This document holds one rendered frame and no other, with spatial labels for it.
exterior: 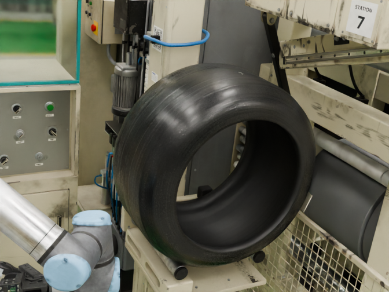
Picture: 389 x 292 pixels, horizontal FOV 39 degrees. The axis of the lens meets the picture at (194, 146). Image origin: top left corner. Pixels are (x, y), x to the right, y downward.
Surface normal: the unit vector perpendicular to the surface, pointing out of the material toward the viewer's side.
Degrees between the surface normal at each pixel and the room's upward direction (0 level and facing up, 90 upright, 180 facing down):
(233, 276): 0
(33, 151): 90
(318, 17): 90
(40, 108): 90
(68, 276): 90
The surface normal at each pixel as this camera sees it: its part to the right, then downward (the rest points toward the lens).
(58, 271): -0.09, 0.36
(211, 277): 0.11, -0.92
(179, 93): -0.41, -0.71
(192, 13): 0.44, 0.38
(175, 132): -0.16, -0.12
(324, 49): -0.89, 0.08
